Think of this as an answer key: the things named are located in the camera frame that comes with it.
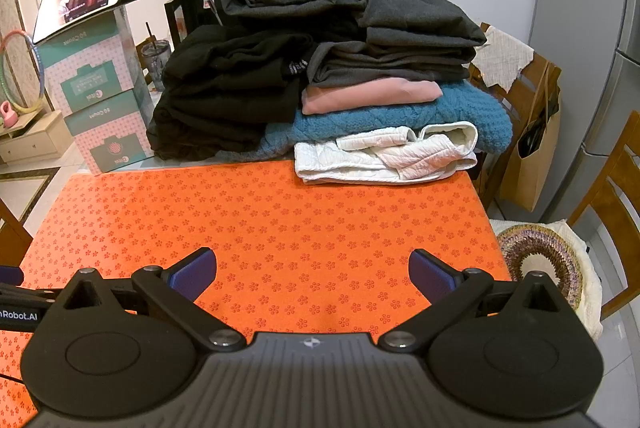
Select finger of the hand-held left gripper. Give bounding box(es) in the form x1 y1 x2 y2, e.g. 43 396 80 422
0 264 24 287
0 284 66 308

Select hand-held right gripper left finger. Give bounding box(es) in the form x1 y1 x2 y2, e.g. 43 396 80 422
50 247 247 351

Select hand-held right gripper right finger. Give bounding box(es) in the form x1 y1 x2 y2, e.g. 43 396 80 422
377 249 576 353

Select pile of black clothes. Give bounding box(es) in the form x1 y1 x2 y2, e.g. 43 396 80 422
147 24 317 162

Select round crochet cushion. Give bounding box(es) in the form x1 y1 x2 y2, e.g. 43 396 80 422
495 225 584 312

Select orange floral mat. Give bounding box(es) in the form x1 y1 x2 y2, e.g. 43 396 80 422
0 159 516 414

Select brown paper bag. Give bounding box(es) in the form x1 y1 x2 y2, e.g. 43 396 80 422
499 63 564 213

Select cream low cabinet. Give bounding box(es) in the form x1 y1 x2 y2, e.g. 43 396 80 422
0 108 76 167

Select white quilted garment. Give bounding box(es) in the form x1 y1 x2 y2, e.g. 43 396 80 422
294 121 480 184

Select blue fleece garment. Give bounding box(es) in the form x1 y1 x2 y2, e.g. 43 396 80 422
235 83 514 162

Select pink folded garment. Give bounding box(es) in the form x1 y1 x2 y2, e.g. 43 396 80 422
301 78 444 117

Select pastel hula hoop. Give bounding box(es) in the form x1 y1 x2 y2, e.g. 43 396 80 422
0 28 51 115

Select grey folded garment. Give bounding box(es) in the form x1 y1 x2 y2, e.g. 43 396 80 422
306 39 476 88

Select clear cup with straw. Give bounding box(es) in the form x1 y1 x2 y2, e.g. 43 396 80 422
140 22 169 93

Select black chair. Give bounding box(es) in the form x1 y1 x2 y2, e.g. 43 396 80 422
164 0 224 54

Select dark grey folded sweater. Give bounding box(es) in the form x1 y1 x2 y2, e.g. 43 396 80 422
337 0 488 47

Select silver refrigerator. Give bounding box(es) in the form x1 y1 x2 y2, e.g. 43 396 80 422
530 0 640 239

